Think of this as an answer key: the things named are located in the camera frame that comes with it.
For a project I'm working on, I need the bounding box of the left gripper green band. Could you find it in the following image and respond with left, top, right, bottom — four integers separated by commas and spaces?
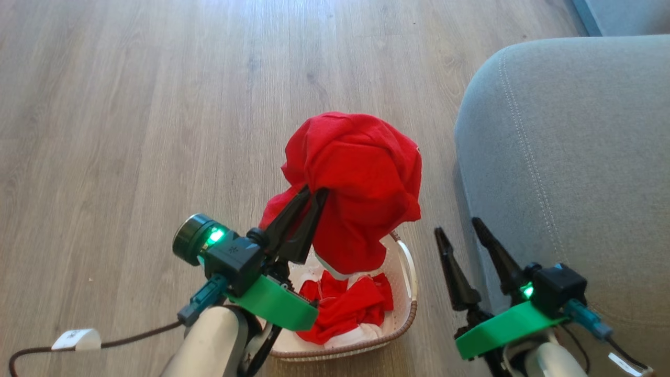
228, 184, 330, 332

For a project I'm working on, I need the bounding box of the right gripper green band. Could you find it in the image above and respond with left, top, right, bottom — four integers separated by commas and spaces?
434, 217, 570, 377

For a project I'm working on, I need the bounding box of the plain red garment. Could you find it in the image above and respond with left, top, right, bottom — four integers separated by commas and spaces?
259, 112, 422, 275

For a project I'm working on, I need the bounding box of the orange cloth garment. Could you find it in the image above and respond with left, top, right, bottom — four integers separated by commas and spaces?
291, 235, 404, 350

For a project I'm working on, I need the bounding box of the white laundry basket brown rim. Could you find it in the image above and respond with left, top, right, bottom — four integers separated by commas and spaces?
270, 230, 418, 362

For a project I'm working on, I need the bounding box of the grey sofa seat section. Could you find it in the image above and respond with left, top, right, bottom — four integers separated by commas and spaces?
572, 0, 670, 36

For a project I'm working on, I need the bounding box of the right teal cable connector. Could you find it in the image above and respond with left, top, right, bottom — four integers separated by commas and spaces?
565, 298, 613, 341

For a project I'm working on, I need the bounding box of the teal cable connector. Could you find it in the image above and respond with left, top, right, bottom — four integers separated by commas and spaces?
177, 274, 229, 326
565, 298, 613, 341

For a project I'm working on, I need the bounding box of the left teal cable connector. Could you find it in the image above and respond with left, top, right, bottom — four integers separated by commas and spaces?
177, 274, 229, 326

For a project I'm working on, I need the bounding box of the thin black cable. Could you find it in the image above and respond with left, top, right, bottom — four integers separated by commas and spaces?
606, 338, 650, 370

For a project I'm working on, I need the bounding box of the white cable tag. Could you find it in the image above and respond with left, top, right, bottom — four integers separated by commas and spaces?
51, 328, 102, 351
608, 352, 653, 377

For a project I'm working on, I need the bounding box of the brown cable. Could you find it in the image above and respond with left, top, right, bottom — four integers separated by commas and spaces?
8, 320, 185, 377

